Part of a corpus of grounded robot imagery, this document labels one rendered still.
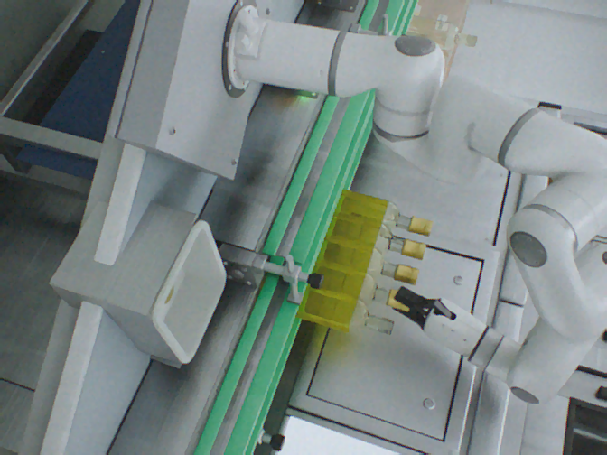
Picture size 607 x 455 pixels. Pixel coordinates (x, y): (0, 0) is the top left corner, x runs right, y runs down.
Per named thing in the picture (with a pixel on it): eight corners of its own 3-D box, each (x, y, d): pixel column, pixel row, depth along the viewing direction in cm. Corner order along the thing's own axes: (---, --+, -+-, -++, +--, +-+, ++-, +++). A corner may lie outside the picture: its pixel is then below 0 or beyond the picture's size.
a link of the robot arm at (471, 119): (550, 97, 80) (516, 188, 91) (411, 27, 92) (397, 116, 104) (505, 125, 75) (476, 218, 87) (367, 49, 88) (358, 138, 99)
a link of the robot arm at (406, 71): (347, 13, 92) (454, 30, 88) (341, 88, 101) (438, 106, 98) (330, 45, 85) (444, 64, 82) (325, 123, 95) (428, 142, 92)
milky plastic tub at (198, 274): (143, 353, 104) (189, 368, 102) (98, 301, 85) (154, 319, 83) (185, 265, 112) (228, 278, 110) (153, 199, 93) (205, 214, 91)
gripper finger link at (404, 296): (432, 304, 116) (401, 286, 118) (434, 297, 113) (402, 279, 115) (424, 317, 114) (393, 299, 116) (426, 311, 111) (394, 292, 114)
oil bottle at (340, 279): (270, 282, 125) (371, 311, 120) (267, 269, 120) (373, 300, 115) (280, 258, 127) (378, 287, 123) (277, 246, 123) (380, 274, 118)
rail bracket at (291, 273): (258, 294, 116) (321, 313, 113) (247, 254, 101) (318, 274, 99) (264, 281, 117) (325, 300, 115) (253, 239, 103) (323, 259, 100)
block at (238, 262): (222, 281, 116) (256, 291, 114) (214, 258, 107) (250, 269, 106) (229, 264, 117) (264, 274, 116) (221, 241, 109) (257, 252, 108)
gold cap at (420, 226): (413, 214, 128) (434, 219, 127) (408, 230, 129) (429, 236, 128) (412, 216, 125) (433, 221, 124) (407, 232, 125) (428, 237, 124)
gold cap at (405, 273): (393, 283, 122) (414, 289, 121) (394, 275, 119) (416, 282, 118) (397, 267, 124) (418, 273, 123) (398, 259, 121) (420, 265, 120)
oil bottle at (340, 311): (260, 307, 122) (363, 338, 118) (257, 295, 117) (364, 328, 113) (270, 283, 125) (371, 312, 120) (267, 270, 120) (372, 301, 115)
